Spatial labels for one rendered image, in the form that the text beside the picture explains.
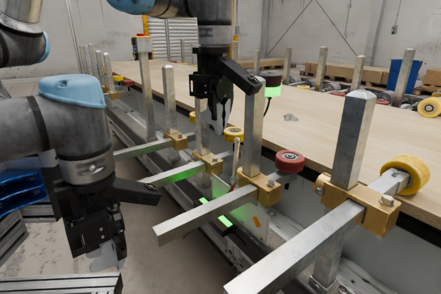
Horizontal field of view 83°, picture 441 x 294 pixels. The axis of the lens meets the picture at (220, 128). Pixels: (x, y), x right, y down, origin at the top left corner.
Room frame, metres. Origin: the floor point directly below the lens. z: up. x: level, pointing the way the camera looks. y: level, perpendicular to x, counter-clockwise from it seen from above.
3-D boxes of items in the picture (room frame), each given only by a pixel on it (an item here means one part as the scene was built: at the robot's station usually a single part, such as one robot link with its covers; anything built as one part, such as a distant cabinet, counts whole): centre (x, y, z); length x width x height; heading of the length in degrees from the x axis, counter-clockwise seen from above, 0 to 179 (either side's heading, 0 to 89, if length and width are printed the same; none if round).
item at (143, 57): (1.22, 0.36, 0.93); 0.05 x 0.05 x 0.45; 36
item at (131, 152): (0.93, 0.26, 0.80); 0.44 x 0.03 x 0.04; 126
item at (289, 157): (0.64, -0.20, 0.85); 0.08 x 0.08 x 0.11
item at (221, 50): (0.60, 0.02, 1.15); 0.09 x 0.08 x 0.12; 56
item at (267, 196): (0.59, -0.10, 0.85); 0.14 x 0.06 x 0.05; 36
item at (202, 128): (0.81, 0.06, 0.87); 0.04 x 0.04 x 0.48; 36
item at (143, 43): (1.22, 0.36, 1.18); 0.07 x 0.07 x 0.08; 36
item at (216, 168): (0.79, 0.05, 0.81); 0.14 x 0.06 x 0.05; 36
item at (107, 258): (0.33, 0.20, 0.86); 0.06 x 0.03 x 0.09; 126
